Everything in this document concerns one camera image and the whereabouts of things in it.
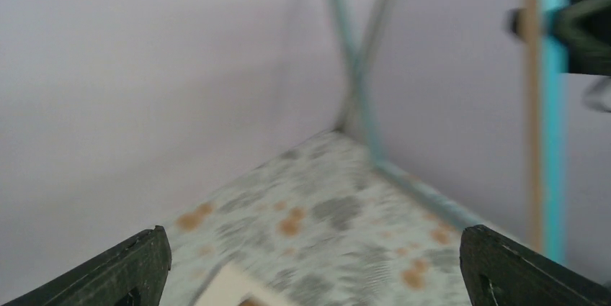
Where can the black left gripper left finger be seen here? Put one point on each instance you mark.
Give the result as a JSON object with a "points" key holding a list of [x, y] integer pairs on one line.
{"points": [[133, 272]]}

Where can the floral table mat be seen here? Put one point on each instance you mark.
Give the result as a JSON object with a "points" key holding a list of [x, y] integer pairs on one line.
{"points": [[316, 224]]}

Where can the white mat board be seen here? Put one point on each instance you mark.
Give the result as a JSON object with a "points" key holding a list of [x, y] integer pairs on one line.
{"points": [[231, 285]]}

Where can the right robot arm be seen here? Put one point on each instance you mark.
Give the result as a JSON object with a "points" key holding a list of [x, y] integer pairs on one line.
{"points": [[575, 36]]}

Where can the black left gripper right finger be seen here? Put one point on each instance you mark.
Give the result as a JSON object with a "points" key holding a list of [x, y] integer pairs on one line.
{"points": [[497, 270]]}

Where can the wooden picture frame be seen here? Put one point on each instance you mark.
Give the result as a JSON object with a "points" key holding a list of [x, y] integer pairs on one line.
{"points": [[546, 63]]}

